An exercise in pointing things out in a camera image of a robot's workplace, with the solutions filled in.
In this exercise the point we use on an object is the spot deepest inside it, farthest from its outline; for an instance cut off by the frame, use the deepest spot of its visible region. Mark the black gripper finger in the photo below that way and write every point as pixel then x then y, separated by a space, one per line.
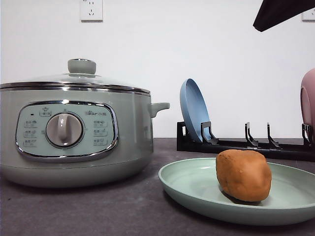
pixel 273 12

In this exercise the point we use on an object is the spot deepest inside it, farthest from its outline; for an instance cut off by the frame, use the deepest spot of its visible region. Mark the brown potato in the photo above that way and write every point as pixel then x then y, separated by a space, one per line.
pixel 244 176

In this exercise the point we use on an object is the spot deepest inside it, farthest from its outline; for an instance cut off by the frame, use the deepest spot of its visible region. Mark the green plate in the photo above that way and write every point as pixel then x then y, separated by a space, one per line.
pixel 193 186

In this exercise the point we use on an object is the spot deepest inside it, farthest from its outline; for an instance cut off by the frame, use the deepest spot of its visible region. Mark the glass lid with green knob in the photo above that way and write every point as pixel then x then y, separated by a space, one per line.
pixel 81 73

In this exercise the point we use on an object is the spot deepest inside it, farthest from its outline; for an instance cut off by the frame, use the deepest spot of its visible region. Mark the pink plate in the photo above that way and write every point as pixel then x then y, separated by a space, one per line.
pixel 307 101

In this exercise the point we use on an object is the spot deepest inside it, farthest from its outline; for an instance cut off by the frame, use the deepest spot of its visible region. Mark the blue plate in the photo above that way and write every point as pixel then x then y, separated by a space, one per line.
pixel 194 108

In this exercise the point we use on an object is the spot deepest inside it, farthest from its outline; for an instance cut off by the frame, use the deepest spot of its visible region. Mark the green electric steamer pot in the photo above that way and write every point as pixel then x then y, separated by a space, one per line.
pixel 75 137

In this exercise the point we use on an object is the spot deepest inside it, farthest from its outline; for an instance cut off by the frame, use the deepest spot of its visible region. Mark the black dish rack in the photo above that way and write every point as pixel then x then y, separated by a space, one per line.
pixel 209 145

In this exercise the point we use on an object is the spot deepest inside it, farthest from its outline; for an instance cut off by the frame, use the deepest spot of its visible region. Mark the white wall socket right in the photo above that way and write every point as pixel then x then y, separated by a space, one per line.
pixel 307 17

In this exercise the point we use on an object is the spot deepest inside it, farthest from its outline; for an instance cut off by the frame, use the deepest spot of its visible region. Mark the white wall socket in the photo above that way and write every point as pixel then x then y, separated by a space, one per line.
pixel 91 11
pixel 307 17

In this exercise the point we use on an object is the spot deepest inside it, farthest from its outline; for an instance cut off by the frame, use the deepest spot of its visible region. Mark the white wall socket left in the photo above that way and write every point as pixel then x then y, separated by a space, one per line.
pixel 91 11

